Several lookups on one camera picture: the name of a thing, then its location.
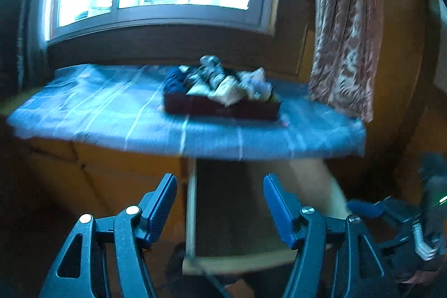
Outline dark red tin box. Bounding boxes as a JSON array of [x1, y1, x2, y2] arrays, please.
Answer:
[[163, 69, 283, 122]]

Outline cream soft cloth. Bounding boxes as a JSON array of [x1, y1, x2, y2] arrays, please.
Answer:
[[210, 76, 245, 106]]

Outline grey white patterned sock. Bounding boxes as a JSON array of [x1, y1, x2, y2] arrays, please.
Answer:
[[199, 55, 224, 75]]

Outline wooden cabinet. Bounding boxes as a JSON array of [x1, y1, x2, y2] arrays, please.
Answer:
[[10, 137, 196, 250]]

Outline pale cream cloth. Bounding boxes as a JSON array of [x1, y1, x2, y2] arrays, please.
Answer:
[[187, 80, 210, 97]]

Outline blue checked cloth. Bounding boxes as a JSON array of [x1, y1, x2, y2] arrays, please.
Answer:
[[7, 63, 367, 161]]

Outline grey sheer curtain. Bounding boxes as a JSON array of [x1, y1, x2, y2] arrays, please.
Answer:
[[10, 0, 53, 85]]

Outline dark blue knit cloth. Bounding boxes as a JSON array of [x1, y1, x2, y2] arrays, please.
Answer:
[[165, 69, 191, 96]]

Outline brown patterned curtain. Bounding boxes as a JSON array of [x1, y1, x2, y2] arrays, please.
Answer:
[[309, 0, 385, 124]]

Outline pale pink cloth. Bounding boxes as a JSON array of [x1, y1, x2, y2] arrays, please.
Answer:
[[244, 67, 268, 84]]

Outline person's dark trouser leg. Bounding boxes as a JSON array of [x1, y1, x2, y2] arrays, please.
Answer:
[[164, 242, 245, 298]]

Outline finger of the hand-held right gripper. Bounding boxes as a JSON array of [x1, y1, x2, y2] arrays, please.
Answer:
[[347, 199, 416, 224], [379, 235, 416, 254]]

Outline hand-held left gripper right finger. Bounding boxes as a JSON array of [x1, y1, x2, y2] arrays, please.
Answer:
[[263, 174, 393, 298]]

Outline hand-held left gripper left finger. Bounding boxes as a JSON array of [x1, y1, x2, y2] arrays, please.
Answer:
[[38, 173, 178, 298]]

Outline white soft cloth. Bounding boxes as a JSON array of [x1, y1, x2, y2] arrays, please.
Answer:
[[244, 82, 275, 101]]

